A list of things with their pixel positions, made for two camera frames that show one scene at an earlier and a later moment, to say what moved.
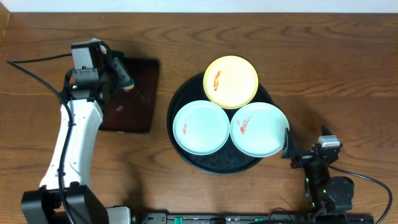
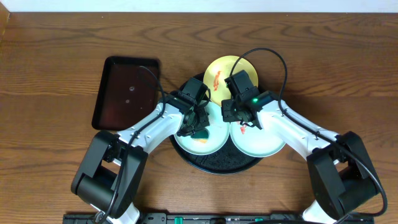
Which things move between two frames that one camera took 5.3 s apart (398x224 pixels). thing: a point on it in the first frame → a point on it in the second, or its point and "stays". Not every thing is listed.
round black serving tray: x=231 y=158 stays
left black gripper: x=110 y=76 → x=196 y=122
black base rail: x=254 y=218 stays
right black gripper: x=302 y=159 → x=226 y=114
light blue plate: x=201 y=127 stays
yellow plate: x=231 y=82 stays
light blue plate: x=258 y=129 stays
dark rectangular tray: x=132 y=110 stays
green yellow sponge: x=128 y=85 → x=201 y=135
